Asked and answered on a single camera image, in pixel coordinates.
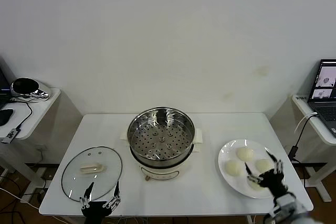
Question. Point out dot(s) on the white electric cooker pot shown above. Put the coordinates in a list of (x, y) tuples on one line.
[(160, 172)]

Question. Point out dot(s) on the perforated steel steamer basket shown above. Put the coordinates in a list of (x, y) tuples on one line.
[(161, 140)]

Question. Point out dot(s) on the white desk label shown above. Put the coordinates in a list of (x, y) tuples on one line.
[(301, 97)]

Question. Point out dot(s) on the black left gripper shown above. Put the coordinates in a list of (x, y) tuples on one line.
[(94, 212)]

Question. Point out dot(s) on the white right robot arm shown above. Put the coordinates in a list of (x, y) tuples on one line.
[(291, 205)]

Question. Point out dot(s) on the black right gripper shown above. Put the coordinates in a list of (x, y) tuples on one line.
[(274, 182)]

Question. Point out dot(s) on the white side desk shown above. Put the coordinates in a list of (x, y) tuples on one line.
[(307, 108), (39, 113)]

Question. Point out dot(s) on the white steamed baozi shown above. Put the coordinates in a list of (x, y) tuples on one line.
[(233, 168), (263, 165), (246, 154), (255, 186)]

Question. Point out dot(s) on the dark laptop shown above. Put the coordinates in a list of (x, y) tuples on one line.
[(3, 87)]

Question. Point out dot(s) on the black computer mouse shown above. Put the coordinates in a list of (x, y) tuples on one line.
[(5, 116)]

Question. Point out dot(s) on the round glass pot lid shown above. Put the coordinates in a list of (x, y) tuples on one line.
[(78, 184)]

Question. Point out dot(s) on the white table leg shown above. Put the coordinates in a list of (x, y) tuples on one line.
[(251, 220)]

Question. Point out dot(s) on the small grey usb hub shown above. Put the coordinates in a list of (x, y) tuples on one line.
[(10, 135)]

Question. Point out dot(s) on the silver black headset device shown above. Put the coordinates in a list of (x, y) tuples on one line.
[(25, 86)]

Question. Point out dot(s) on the round white plate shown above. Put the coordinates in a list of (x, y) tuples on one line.
[(228, 150)]

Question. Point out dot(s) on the grey laptop with lit screen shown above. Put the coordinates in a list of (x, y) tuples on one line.
[(325, 108)]

